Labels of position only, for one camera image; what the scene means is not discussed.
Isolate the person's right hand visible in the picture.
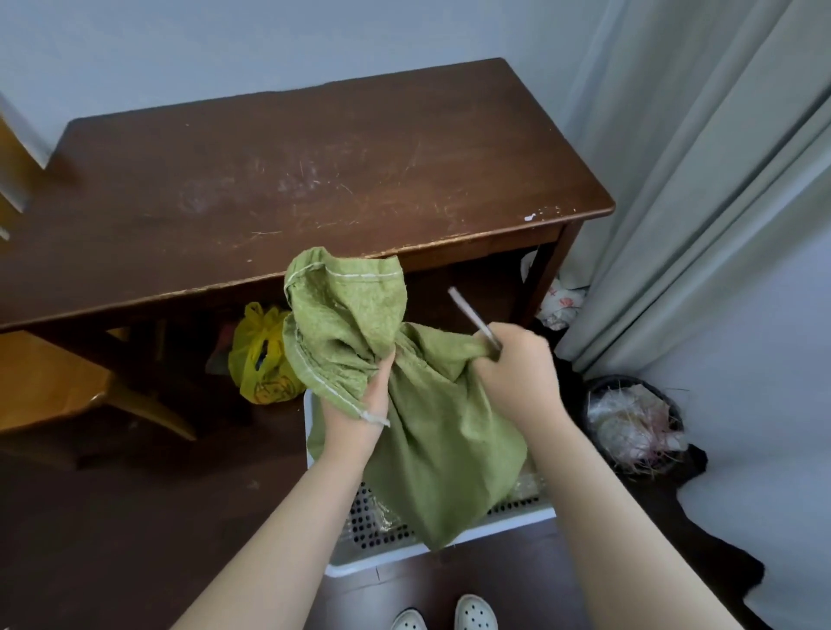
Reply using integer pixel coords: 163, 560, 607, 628
470, 322, 566, 433

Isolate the person's left forearm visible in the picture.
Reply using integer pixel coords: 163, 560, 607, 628
171, 453, 375, 630

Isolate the beige curtain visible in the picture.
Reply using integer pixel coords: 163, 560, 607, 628
555, 0, 831, 379

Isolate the green woven sack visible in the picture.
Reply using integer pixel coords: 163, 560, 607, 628
282, 246, 531, 551

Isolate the yellow plastic bag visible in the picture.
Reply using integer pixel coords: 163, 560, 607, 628
228, 302, 306, 406

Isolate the person's right forearm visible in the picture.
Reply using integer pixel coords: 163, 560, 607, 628
529, 412, 744, 630

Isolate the dark brown wooden table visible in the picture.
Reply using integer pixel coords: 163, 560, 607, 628
0, 58, 616, 390

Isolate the white sheer curtain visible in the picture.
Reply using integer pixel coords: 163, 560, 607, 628
639, 240, 831, 630

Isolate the black trash bin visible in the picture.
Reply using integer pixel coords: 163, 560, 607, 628
582, 375, 686, 475

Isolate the white trash with strings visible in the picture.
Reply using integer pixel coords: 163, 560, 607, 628
587, 383, 686, 468

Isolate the light wooden chair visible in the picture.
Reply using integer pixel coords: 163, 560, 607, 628
0, 113, 197, 442

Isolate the white red floral cloth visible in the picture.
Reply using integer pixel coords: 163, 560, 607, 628
522, 249, 589, 331

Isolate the person's left hand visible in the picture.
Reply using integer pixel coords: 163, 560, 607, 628
318, 352, 397, 470

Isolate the person's right white shoe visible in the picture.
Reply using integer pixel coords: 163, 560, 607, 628
454, 594, 499, 630

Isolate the white plastic perforated basket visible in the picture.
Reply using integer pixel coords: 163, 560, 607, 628
303, 389, 558, 579

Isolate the slim metal utility knife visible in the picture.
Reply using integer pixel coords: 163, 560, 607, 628
448, 287, 502, 351

